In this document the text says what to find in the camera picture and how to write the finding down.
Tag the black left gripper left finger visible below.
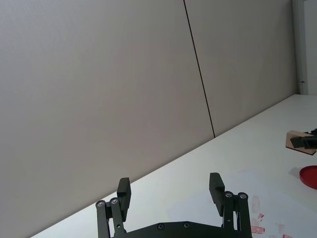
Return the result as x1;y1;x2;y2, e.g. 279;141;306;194
96;177;132;238

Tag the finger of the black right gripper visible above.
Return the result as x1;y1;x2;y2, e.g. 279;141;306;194
290;127;317;150

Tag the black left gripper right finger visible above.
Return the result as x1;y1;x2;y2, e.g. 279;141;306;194
209;173;250;238

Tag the light wooden block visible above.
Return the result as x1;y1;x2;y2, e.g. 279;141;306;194
286;130;317;156

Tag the red round dish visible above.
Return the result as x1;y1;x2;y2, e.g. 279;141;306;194
299;165;317;191

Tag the grey metal door frame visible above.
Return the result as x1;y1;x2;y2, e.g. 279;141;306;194
291;0;317;95

